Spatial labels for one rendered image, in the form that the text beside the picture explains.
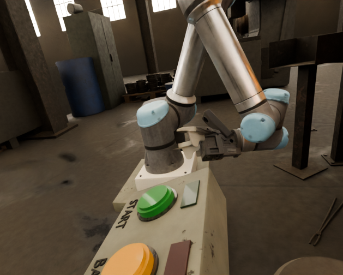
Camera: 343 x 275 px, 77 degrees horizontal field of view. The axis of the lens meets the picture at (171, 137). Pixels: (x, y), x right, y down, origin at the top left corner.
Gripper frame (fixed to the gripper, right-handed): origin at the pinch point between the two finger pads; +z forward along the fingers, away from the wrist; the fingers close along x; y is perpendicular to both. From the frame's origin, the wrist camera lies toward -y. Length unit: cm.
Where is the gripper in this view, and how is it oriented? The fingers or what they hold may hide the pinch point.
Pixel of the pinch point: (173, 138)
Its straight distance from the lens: 67.0
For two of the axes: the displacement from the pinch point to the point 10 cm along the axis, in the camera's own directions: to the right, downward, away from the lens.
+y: 0.9, 9.2, -3.8
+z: -9.9, 0.6, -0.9
